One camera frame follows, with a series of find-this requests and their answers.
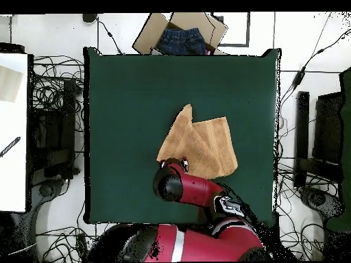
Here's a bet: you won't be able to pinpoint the black ridged strap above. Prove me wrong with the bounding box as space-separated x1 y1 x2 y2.
0 136 21 158

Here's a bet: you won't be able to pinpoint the tan terry towel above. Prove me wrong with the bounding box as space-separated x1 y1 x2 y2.
156 103 239 180

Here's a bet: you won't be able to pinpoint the dark rounded object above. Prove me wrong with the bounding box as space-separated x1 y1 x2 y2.
82 12 99 24

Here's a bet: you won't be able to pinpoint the brown cardboard box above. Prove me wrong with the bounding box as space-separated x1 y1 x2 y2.
132 12 228 56

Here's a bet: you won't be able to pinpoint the beige box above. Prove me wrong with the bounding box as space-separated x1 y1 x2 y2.
0 65 23 103

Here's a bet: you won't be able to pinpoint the black cable with inline adapter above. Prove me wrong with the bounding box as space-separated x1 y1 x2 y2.
278 27 351 138

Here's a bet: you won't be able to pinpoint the blue denim jeans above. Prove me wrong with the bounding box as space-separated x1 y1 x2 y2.
156 27 208 56

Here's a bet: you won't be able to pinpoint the dark green table cloth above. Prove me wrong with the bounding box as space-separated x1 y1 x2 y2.
83 47 282 225

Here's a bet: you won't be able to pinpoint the black upright bar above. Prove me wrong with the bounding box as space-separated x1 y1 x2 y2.
294 90 311 188

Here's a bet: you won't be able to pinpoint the white desk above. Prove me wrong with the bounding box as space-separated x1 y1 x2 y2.
0 52 29 213

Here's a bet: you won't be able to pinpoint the black power strip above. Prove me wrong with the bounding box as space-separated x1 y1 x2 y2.
76 232 90 262

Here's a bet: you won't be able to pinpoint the black equipment rack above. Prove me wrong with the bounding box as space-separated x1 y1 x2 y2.
27 79 80 180

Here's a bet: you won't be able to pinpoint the black cable tangle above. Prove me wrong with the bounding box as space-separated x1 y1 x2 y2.
31 54 86 132
36 224 97 262
275 161 341 261

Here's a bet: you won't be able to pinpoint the black flat panel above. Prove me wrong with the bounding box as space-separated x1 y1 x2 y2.
312 91 346 165

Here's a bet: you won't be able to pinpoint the thin black cable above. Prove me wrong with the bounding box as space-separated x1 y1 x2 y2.
94 13 124 55

